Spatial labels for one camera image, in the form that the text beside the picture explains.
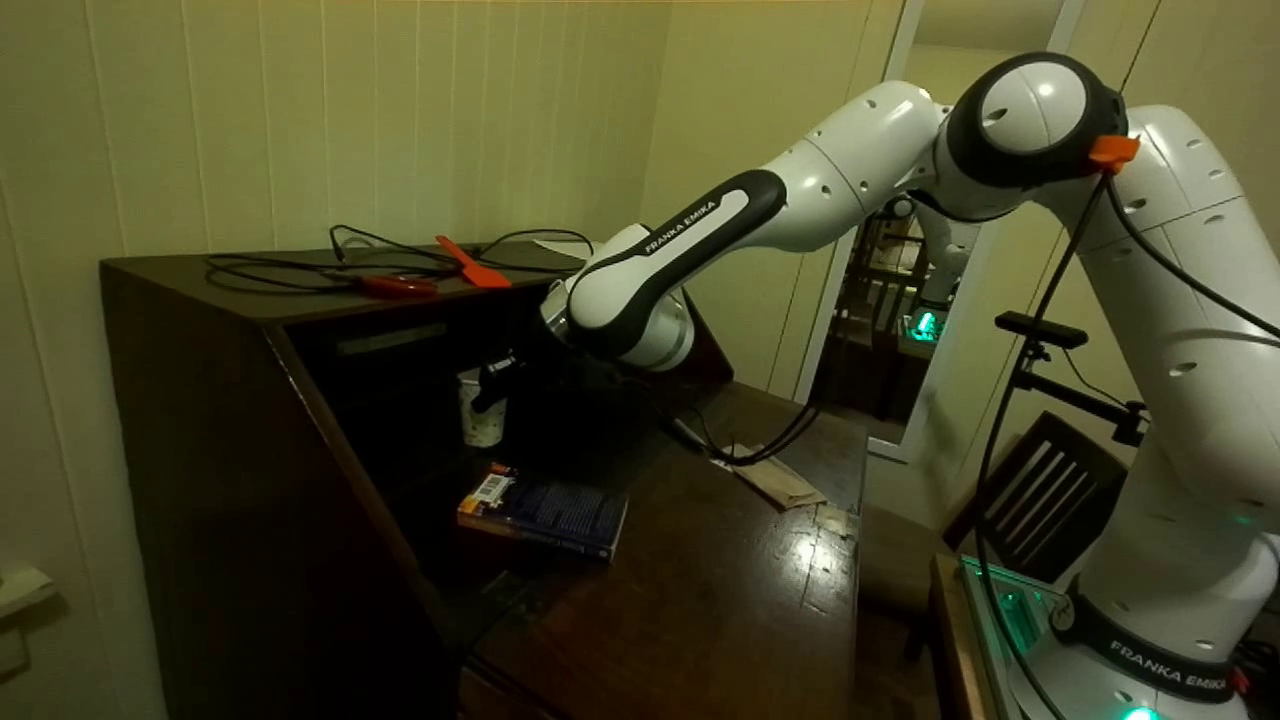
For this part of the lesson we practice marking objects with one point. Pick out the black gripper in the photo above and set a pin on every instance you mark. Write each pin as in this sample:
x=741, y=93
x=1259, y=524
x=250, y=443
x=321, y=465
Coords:
x=549, y=373

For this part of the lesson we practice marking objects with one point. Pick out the white speckled paper cup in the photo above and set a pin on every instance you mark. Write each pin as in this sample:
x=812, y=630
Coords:
x=482, y=423

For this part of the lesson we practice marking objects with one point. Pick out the dark blue book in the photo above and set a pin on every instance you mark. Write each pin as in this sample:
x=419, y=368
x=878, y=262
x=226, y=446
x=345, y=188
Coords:
x=544, y=512

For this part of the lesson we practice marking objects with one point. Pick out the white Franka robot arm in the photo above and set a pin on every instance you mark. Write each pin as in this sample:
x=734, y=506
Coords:
x=1172, y=332

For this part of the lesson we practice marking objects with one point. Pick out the orange plastic tool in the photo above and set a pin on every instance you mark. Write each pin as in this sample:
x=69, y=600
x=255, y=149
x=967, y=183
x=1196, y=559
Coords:
x=473, y=264

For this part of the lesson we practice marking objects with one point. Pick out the small red object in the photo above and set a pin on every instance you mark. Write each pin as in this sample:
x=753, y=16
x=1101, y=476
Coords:
x=398, y=285

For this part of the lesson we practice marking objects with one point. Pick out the dark wooden secretary desk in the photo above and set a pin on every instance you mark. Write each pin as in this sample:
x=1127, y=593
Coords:
x=241, y=506

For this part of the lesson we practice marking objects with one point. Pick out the dark wooden slatted chair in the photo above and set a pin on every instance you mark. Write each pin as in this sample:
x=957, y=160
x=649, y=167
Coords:
x=1033, y=500

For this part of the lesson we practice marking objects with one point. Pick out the aluminium robot mounting table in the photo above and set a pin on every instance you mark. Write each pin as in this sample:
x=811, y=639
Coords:
x=1000, y=613

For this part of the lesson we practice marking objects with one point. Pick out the white framed mirror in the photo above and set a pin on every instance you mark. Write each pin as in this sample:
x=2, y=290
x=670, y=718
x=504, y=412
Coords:
x=986, y=25

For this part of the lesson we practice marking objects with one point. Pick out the black camera on tripod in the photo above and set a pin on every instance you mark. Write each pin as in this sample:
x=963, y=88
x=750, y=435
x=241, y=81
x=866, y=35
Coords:
x=1041, y=330

